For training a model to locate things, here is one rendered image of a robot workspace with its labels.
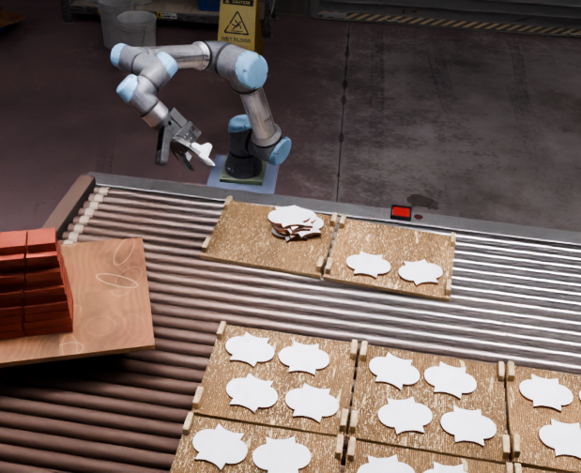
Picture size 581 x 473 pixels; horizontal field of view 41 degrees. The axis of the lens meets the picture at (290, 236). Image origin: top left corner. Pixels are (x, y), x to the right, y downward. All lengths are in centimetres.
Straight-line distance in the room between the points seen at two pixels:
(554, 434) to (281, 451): 72
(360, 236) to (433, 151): 258
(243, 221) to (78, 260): 63
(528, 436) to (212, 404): 83
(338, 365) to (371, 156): 301
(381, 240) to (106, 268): 95
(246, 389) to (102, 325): 44
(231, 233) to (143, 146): 250
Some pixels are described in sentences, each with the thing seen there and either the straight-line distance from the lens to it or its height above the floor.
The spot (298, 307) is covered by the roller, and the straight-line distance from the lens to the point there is 246.
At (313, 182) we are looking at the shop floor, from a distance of 480.
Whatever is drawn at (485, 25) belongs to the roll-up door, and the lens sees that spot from 740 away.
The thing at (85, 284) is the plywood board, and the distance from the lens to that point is 238.
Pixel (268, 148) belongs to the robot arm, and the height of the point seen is 108.
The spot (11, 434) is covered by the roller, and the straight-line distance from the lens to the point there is 218.
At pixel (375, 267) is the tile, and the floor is 95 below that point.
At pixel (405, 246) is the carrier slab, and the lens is 273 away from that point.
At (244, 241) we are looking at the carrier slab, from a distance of 269.
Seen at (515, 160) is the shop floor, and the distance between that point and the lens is 534.
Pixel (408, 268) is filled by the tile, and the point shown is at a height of 95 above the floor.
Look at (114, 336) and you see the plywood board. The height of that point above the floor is 104.
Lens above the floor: 253
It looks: 36 degrees down
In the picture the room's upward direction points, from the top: 3 degrees clockwise
